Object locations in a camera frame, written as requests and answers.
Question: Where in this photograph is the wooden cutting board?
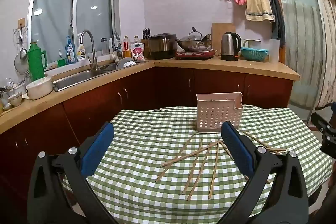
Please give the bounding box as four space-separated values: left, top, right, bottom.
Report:
211 23 236 51

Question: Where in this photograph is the metal mesh strainer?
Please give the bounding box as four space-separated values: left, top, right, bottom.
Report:
14 52 29 75

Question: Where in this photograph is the tall chrome faucet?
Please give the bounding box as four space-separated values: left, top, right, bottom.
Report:
79 29 100 71

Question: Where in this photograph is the set of wooden chopsticks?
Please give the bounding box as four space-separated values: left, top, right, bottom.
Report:
155 131 287 200

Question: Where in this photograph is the metal ladle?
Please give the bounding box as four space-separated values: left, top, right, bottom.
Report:
18 25 28 59

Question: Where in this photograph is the green checked tablecloth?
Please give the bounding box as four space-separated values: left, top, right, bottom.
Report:
62 105 332 224

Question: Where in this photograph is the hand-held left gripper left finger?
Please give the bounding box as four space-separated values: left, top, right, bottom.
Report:
28 122 118 224

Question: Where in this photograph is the floral teacup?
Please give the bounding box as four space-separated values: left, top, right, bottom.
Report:
7 93 24 107

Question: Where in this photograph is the glass wok lid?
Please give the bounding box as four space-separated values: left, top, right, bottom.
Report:
179 27 202 42

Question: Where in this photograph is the small green bottle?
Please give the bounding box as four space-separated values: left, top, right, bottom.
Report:
57 49 66 68

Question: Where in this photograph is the striped beige curtain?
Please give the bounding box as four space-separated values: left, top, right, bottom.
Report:
314 0 336 109

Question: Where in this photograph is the steel electric kettle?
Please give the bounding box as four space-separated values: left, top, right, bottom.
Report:
220 32 242 61

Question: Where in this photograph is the small chrome faucet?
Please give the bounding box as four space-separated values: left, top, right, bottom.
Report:
112 31 122 57

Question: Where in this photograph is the orange oil bottle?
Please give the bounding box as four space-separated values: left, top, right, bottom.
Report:
122 36 132 58

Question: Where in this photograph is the translucent white container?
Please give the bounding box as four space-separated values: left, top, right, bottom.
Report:
269 39 281 63

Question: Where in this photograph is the blue dish soap bottle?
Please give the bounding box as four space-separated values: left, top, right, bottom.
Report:
65 35 76 65

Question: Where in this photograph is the white ceramic pot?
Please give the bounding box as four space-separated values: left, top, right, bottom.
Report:
26 76 54 100

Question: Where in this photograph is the tan kitchen countertop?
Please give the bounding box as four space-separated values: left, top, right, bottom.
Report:
0 56 300 133

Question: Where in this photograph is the wood-framed glass door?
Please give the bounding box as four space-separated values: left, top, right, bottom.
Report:
260 0 336 122

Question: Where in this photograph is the yellow towel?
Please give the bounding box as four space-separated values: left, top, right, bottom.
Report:
245 0 275 22

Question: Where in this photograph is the green thermos jug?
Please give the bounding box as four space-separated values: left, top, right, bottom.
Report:
27 41 48 82

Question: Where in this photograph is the dark rice cooker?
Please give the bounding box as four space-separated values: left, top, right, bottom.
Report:
148 33 178 60

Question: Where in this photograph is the wooden knife block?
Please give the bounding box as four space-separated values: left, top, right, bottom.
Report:
140 39 150 58

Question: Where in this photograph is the white spray bottle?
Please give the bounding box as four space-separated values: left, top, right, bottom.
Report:
76 33 87 62

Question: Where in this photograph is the clear jar with black lid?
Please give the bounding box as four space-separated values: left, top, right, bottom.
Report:
100 37 109 56

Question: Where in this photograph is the teal plastic colander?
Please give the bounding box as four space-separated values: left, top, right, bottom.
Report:
240 47 269 60

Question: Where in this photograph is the sliding glass window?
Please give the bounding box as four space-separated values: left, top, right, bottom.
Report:
28 0 121 70

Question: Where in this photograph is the stainless steel sink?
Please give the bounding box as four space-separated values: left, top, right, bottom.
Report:
52 60 149 92

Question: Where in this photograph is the red and white pouch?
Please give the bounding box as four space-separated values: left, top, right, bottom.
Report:
131 44 146 60

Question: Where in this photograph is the white mug with green handle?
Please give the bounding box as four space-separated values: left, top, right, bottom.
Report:
243 39 262 49

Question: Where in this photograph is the steel wok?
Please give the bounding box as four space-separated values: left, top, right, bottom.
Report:
177 34 213 51

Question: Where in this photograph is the pink perforated utensil holder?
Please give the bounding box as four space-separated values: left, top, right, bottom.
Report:
196 92 243 133

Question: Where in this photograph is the red induction cooker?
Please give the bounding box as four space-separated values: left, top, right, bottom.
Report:
175 49 215 60

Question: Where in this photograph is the white plate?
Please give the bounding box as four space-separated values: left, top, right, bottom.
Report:
115 57 137 70

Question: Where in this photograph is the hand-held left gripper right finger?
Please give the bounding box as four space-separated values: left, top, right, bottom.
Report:
220 120 309 224

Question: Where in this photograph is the dark hanging cloth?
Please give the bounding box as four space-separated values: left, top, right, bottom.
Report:
268 0 286 47

